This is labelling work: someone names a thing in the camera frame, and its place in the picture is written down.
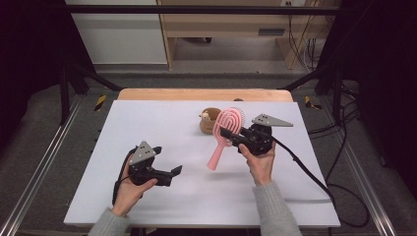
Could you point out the person's left hand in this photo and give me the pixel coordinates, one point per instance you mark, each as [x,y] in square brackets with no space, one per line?
[128,196]

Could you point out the grey label on desk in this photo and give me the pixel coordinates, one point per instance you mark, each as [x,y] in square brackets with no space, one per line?
[271,31]

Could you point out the white cabinet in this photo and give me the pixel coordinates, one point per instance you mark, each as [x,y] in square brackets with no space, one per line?
[121,39]

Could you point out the black frame crossbar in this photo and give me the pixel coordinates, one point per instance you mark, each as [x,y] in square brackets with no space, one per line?
[196,10]

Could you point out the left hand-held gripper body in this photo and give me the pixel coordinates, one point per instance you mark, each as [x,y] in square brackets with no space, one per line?
[144,173]

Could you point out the person's right hand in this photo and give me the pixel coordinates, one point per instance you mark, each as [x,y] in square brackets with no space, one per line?
[262,167]

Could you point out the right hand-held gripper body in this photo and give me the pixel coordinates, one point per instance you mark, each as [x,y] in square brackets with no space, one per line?
[257,139]

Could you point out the dark curtain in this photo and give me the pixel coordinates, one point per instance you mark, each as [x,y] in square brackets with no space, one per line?
[29,59]
[387,82]

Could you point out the black metal stand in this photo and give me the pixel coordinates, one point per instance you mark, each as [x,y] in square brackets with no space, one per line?
[337,98]
[64,98]

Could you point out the yellow black tape marker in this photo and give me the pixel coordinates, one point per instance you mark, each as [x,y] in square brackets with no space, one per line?
[308,102]
[100,103]

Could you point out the white table board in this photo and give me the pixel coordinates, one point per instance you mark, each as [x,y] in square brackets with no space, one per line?
[196,203]

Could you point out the brown cup with animal figure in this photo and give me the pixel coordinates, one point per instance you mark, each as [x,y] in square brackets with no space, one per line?
[206,126]

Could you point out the aluminium floor rail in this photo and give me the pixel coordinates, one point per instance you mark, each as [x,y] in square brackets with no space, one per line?
[39,170]
[364,183]

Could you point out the light wooden desk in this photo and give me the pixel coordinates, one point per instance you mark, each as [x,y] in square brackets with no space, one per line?
[223,26]

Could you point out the pink hairbrush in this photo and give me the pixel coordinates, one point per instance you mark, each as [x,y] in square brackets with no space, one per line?
[218,154]

